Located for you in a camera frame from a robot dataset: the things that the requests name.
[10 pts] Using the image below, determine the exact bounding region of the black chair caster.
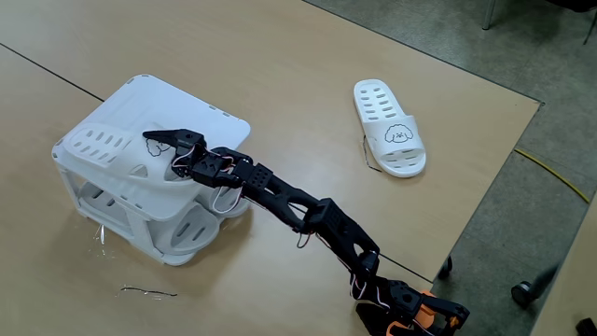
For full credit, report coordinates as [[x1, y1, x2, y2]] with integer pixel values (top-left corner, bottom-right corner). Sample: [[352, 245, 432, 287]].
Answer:
[[510, 263, 561, 309]]

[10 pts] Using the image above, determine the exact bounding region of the black floor object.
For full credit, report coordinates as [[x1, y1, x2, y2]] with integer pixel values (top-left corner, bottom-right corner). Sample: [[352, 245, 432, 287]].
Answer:
[[575, 316, 597, 336]]

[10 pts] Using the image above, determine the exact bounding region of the yellow cable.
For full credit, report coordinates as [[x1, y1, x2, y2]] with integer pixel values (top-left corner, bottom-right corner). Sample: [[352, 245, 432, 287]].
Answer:
[[512, 147, 591, 204]]

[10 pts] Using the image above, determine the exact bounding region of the white two-tier shoe rack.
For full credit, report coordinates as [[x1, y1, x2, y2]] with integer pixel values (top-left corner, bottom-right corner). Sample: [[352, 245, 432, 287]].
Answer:
[[50, 73, 256, 267]]

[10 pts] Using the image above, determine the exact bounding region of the metal chair leg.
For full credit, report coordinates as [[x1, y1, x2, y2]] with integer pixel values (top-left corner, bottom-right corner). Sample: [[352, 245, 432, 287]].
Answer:
[[582, 11, 597, 47], [481, 0, 498, 32]]

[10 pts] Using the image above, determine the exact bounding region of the white dog-print slipper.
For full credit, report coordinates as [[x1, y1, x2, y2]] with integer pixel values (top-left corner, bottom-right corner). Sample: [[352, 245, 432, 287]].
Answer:
[[60, 121, 209, 200], [353, 77, 427, 179]]

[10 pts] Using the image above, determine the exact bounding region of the long clear tape strip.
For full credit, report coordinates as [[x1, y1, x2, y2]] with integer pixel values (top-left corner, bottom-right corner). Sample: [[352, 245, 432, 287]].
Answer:
[[116, 284, 179, 301]]

